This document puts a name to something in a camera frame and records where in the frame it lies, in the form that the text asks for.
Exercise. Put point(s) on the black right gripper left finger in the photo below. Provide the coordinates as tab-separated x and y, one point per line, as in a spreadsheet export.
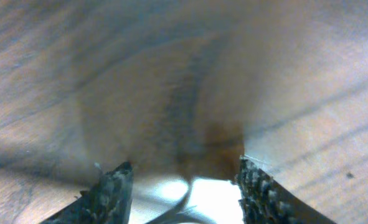
107	202

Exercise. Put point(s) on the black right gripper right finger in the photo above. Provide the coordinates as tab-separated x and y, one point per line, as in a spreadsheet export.
264	200

